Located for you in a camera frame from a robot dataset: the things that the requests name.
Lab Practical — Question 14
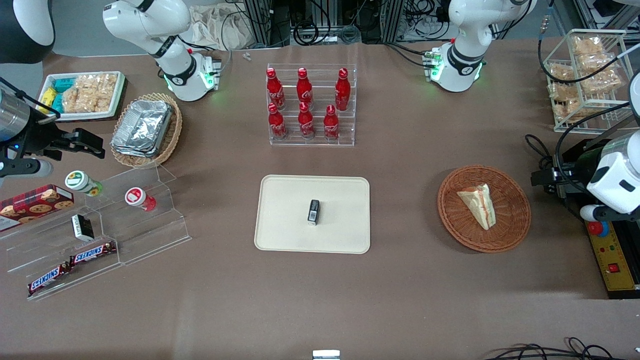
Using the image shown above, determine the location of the clear acrylic bottle rack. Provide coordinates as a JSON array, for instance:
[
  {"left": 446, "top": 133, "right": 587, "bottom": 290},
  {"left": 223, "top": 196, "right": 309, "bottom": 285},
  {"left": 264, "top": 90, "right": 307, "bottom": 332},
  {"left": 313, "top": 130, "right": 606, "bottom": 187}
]
[{"left": 266, "top": 63, "right": 358, "bottom": 147}]

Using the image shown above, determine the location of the clear snack bag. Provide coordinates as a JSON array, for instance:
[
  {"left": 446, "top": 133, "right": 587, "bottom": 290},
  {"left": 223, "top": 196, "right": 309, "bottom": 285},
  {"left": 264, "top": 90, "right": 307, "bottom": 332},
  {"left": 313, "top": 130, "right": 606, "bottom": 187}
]
[
  {"left": 562, "top": 99, "right": 589, "bottom": 124},
  {"left": 549, "top": 82, "right": 581, "bottom": 104},
  {"left": 571, "top": 35, "right": 606, "bottom": 56},
  {"left": 579, "top": 69, "right": 624, "bottom": 96},
  {"left": 577, "top": 52, "right": 619, "bottom": 74},
  {"left": 547, "top": 62, "right": 576, "bottom": 84}
]

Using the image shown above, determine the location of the black coiled table cable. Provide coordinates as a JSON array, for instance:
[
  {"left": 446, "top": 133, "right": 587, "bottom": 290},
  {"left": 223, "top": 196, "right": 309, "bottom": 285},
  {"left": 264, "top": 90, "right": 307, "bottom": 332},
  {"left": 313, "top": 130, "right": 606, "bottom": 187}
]
[{"left": 524, "top": 133, "right": 557, "bottom": 174}]

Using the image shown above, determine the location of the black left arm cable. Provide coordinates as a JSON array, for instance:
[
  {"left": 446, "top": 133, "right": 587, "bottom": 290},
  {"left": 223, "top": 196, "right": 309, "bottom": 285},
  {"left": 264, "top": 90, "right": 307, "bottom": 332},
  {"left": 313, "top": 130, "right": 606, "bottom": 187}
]
[{"left": 537, "top": 0, "right": 640, "bottom": 198}]

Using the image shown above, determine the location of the cream plastic tray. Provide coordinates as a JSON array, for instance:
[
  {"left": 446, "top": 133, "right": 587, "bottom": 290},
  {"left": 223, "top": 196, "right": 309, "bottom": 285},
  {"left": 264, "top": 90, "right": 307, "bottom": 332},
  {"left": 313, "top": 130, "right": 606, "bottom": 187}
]
[{"left": 254, "top": 174, "right": 371, "bottom": 255}]

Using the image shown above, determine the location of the red bottle white lid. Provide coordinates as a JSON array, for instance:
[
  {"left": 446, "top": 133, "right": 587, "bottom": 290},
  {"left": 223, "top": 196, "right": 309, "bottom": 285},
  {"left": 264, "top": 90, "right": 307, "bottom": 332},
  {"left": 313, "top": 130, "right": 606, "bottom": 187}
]
[{"left": 124, "top": 186, "right": 157, "bottom": 213}]

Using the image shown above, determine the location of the aluminium foil container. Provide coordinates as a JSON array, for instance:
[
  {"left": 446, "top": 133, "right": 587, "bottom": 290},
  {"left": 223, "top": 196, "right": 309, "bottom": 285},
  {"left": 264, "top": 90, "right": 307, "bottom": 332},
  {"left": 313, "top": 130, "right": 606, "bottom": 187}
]
[{"left": 110, "top": 99, "right": 174, "bottom": 159}]

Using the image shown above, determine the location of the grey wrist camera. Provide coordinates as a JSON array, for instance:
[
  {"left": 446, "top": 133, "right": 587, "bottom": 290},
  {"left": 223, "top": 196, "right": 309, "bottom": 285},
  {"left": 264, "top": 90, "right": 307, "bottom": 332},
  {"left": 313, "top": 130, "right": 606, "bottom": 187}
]
[
  {"left": 579, "top": 203, "right": 615, "bottom": 223},
  {"left": 0, "top": 157, "right": 54, "bottom": 179}
]

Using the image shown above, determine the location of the oval tan wicker basket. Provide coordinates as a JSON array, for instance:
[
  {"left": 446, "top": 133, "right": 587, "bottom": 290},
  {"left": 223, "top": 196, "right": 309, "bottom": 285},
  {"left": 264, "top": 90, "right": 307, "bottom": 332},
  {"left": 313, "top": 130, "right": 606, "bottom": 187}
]
[{"left": 110, "top": 92, "right": 184, "bottom": 170}]

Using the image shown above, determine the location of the black coiled background cable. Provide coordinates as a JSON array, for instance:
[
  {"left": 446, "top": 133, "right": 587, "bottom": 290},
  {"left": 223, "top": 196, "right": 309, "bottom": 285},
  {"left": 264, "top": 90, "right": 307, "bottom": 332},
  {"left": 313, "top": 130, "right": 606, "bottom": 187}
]
[{"left": 292, "top": 19, "right": 322, "bottom": 47}]

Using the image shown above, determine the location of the aluminium frame post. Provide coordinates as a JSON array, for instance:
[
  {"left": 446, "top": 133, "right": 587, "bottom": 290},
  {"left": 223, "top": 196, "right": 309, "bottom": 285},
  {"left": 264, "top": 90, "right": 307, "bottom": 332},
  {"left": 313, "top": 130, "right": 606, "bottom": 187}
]
[
  {"left": 244, "top": 0, "right": 292, "bottom": 49},
  {"left": 381, "top": 0, "right": 407, "bottom": 44}
]

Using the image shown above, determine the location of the triangle sandwich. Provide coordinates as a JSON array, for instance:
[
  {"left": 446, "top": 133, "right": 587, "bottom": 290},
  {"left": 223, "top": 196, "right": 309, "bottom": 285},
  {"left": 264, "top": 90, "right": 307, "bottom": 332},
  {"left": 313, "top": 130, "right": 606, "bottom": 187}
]
[{"left": 456, "top": 183, "right": 497, "bottom": 231}]

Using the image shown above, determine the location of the cream cloth bag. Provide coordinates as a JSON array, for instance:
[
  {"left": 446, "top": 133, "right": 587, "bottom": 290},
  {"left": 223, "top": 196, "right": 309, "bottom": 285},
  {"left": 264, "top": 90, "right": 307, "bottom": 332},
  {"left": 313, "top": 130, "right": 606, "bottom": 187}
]
[{"left": 189, "top": 4, "right": 254, "bottom": 51}]

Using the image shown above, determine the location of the white wire rack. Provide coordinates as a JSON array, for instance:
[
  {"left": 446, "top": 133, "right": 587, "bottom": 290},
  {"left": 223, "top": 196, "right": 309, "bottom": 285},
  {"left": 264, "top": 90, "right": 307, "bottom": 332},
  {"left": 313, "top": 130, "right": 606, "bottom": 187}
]
[{"left": 542, "top": 28, "right": 640, "bottom": 134}]

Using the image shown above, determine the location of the black cable bundle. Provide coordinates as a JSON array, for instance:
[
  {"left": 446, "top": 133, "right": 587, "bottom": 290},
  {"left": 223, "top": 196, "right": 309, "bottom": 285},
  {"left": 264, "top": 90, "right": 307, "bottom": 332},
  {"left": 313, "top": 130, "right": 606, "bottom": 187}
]
[{"left": 484, "top": 336, "right": 621, "bottom": 360}]

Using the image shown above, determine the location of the green bottle sunflower lid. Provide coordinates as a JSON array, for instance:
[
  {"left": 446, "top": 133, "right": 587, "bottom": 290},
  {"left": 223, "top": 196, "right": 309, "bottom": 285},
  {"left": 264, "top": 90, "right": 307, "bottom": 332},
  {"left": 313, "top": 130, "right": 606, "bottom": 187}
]
[{"left": 64, "top": 170, "right": 104, "bottom": 197}]

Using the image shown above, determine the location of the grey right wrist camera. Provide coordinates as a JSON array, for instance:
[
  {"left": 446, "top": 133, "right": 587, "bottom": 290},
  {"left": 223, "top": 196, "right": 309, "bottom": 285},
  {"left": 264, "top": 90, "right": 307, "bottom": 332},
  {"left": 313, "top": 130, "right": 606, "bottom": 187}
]
[{"left": 0, "top": 157, "right": 54, "bottom": 179}]

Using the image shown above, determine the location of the white rectangular snack tray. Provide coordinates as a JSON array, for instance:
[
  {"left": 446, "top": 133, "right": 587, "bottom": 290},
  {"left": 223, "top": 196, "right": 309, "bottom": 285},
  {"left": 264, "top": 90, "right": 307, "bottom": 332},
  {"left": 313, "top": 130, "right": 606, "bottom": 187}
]
[{"left": 38, "top": 70, "right": 126, "bottom": 123}]

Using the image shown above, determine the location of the small black white box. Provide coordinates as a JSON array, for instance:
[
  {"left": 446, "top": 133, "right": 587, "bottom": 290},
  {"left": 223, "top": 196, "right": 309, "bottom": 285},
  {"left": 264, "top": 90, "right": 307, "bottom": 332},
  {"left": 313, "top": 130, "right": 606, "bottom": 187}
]
[{"left": 70, "top": 213, "right": 95, "bottom": 242}]

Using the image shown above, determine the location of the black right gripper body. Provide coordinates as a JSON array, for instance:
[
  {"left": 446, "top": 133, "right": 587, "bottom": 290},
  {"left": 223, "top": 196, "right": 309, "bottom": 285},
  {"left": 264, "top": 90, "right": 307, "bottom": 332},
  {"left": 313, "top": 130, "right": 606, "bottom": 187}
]
[{"left": 19, "top": 112, "right": 80, "bottom": 161}]

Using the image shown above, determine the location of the clear rice cracker bag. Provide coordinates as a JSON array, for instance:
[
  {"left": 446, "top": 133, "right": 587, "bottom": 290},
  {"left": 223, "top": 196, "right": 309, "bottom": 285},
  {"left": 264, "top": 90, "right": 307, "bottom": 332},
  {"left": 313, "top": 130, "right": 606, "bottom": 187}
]
[
  {"left": 86, "top": 73, "right": 119, "bottom": 114},
  {"left": 62, "top": 75, "right": 95, "bottom": 114}
]

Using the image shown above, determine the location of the black machine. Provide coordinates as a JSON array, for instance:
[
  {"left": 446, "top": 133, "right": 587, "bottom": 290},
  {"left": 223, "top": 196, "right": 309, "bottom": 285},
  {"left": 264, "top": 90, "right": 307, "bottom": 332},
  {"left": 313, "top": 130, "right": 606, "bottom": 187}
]
[{"left": 552, "top": 114, "right": 640, "bottom": 301}]

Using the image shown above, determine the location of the snickers chocolate bar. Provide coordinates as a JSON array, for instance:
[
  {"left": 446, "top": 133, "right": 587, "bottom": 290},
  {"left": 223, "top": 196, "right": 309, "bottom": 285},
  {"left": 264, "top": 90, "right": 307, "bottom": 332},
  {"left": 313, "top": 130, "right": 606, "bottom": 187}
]
[
  {"left": 68, "top": 241, "right": 118, "bottom": 266},
  {"left": 27, "top": 262, "right": 74, "bottom": 296}
]

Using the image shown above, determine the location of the round brown wicker basket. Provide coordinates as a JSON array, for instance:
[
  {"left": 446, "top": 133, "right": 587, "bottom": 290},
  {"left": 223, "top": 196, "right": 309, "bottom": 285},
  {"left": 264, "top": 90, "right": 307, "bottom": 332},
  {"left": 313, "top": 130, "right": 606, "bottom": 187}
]
[{"left": 437, "top": 165, "right": 532, "bottom": 254}]

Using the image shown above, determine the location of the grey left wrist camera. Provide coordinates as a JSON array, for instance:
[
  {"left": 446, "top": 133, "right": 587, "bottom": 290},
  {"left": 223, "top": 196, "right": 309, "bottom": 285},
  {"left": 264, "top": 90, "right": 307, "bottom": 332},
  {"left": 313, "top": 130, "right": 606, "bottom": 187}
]
[{"left": 579, "top": 203, "right": 615, "bottom": 223}]

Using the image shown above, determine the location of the red cookie box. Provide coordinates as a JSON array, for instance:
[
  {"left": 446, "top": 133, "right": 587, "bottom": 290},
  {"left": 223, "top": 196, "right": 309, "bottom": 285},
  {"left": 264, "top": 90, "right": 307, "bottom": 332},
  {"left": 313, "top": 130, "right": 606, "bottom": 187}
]
[{"left": 0, "top": 183, "right": 75, "bottom": 232}]

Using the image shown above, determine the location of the red cola bottle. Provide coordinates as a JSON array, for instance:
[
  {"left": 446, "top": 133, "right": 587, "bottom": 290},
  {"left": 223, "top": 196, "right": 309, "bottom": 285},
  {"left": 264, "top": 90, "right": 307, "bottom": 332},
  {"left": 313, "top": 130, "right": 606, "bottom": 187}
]
[
  {"left": 334, "top": 67, "right": 352, "bottom": 112},
  {"left": 323, "top": 104, "right": 341, "bottom": 142},
  {"left": 266, "top": 67, "right": 286, "bottom": 111},
  {"left": 267, "top": 103, "right": 289, "bottom": 141},
  {"left": 297, "top": 102, "right": 316, "bottom": 140},
  {"left": 296, "top": 67, "right": 315, "bottom": 109}
]

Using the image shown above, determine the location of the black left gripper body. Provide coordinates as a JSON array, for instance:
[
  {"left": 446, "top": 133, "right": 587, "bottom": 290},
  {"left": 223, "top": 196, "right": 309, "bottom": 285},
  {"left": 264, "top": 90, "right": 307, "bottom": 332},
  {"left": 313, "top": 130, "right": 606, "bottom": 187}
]
[{"left": 550, "top": 165, "right": 596, "bottom": 200}]

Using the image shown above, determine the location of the yellow control panel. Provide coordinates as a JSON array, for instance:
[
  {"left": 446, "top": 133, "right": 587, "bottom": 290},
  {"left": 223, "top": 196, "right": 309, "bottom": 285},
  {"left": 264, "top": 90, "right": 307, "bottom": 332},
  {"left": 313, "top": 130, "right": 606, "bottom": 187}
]
[{"left": 585, "top": 219, "right": 639, "bottom": 292}]

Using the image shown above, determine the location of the clear acrylic stepped shelf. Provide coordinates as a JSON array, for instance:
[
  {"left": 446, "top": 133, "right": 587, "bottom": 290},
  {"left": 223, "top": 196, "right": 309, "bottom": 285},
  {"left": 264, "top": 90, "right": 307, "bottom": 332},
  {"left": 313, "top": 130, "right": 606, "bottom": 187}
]
[
  {"left": 0, "top": 199, "right": 122, "bottom": 302},
  {"left": 86, "top": 164, "right": 193, "bottom": 266}
]

